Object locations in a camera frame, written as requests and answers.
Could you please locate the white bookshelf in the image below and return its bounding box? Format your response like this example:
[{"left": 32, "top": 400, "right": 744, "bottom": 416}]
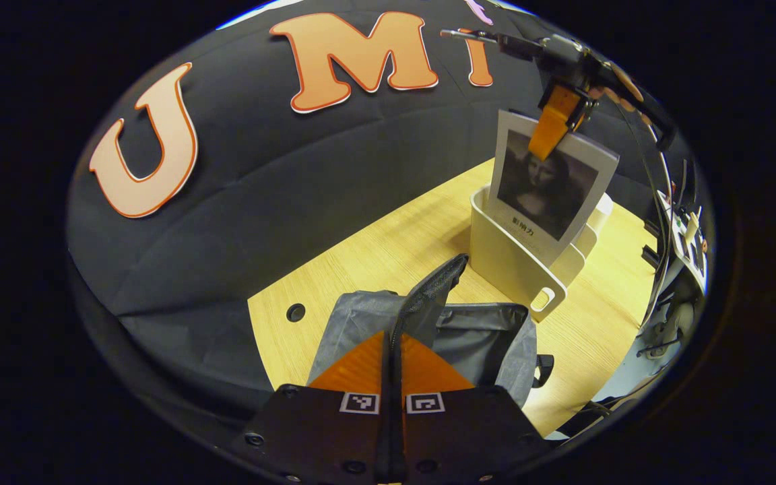
[{"left": 469, "top": 185, "right": 614, "bottom": 323}]

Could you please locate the white portrait cover book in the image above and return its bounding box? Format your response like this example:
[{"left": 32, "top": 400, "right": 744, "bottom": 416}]
[{"left": 488, "top": 110, "right": 620, "bottom": 268}]

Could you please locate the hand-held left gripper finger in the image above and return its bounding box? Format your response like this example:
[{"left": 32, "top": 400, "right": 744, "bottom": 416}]
[
  {"left": 391, "top": 333, "right": 554, "bottom": 484},
  {"left": 233, "top": 330, "right": 392, "bottom": 484}
]

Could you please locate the grey schoolbag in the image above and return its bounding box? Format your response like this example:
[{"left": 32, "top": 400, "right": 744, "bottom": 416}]
[{"left": 307, "top": 254, "right": 554, "bottom": 408}]

